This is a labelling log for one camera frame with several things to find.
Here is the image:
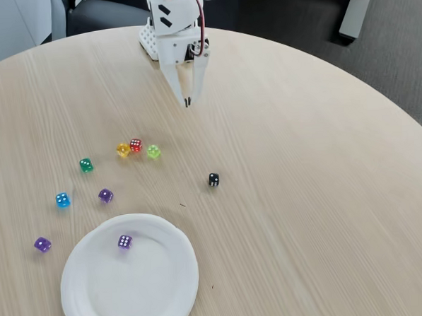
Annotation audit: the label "red black gripper servo cable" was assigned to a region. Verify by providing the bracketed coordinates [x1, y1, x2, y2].
[184, 0, 209, 57]

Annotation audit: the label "dark grey chair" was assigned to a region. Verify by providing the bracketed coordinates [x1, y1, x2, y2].
[64, 0, 154, 37]

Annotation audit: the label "blue translucent dice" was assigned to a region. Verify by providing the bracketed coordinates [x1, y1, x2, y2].
[54, 192, 72, 209]

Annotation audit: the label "white paper plate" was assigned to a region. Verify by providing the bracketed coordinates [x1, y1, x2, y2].
[57, 210, 201, 316]

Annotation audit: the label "dark green translucent dice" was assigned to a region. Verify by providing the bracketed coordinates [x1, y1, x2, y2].
[78, 157, 95, 175]

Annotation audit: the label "grey metal table leg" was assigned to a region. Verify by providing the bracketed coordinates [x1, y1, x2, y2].
[336, 0, 381, 41]

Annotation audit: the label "black sofa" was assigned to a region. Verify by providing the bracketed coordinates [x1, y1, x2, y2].
[209, 0, 363, 52]

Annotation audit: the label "light green translucent dice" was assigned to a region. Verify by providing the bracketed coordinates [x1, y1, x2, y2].
[146, 143, 162, 160]

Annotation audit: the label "purple translucent dice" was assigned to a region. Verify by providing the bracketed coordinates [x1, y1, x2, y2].
[98, 187, 115, 205]
[117, 234, 134, 252]
[33, 235, 53, 254]

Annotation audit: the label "yellow translucent dice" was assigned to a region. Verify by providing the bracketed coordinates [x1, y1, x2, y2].
[115, 142, 131, 159]

